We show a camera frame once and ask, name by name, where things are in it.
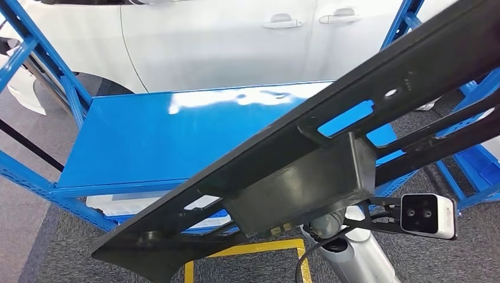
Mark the blue wheeled shelf rack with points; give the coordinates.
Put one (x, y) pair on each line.
(476, 172)

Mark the black plastic frame part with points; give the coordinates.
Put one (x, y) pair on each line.
(293, 179)

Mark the blue plastic bin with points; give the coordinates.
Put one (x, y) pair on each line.
(218, 218)

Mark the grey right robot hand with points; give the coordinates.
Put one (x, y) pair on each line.
(281, 229)

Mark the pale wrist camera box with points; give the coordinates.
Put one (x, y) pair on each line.
(426, 215)

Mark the blue metal shelf rack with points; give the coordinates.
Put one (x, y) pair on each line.
(156, 136)

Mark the white car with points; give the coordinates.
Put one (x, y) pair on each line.
(215, 43)

